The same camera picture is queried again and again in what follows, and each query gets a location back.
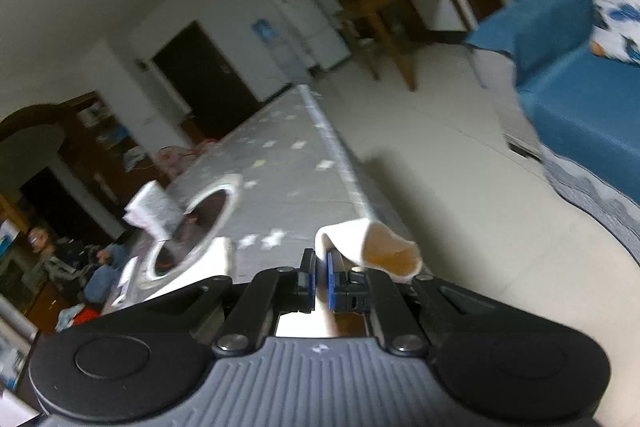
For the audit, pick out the white water dispenser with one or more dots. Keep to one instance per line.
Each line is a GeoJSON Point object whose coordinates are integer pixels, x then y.
{"type": "Point", "coordinates": [290, 62]}

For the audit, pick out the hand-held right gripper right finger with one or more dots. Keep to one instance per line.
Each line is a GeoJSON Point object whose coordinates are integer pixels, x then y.
{"type": "Point", "coordinates": [331, 279]}

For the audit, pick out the red plastic stool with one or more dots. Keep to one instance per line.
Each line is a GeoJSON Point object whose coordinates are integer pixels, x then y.
{"type": "Point", "coordinates": [86, 314]}

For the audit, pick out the light blue cloth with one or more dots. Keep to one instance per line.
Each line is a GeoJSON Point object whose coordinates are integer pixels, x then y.
{"type": "Point", "coordinates": [67, 318]}

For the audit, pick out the white tissue pack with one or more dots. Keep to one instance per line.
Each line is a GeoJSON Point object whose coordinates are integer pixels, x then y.
{"type": "Point", "coordinates": [152, 209]}

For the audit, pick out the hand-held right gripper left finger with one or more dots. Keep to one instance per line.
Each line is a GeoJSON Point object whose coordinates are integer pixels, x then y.
{"type": "Point", "coordinates": [311, 279]}

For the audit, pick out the blue water bottle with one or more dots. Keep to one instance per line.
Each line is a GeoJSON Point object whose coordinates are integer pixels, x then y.
{"type": "Point", "coordinates": [265, 32]}

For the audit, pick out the butterfly print cushion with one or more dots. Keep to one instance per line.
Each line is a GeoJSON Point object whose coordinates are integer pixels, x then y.
{"type": "Point", "coordinates": [620, 7]}

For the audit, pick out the round built-in induction cooker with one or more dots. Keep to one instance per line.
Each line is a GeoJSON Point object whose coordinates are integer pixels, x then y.
{"type": "Point", "coordinates": [202, 219]}

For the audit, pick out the white refrigerator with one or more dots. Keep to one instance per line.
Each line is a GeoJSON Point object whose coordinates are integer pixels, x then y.
{"type": "Point", "coordinates": [310, 32]}

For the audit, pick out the blue sofa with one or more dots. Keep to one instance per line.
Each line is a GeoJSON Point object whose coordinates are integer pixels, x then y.
{"type": "Point", "coordinates": [575, 107]}

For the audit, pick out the arched wooden wall cabinet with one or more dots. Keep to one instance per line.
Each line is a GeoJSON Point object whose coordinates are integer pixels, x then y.
{"type": "Point", "coordinates": [75, 142]}

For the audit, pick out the dark wooden door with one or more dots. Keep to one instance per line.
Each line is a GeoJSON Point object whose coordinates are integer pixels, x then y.
{"type": "Point", "coordinates": [200, 77]}

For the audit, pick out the cream hoodie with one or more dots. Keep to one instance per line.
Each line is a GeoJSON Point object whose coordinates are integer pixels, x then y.
{"type": "Point", "coordinates": [350, 237]}

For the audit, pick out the white remote control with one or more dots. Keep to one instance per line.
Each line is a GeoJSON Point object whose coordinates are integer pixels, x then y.
{"type": "Point", "coordinates": [125, 279]}

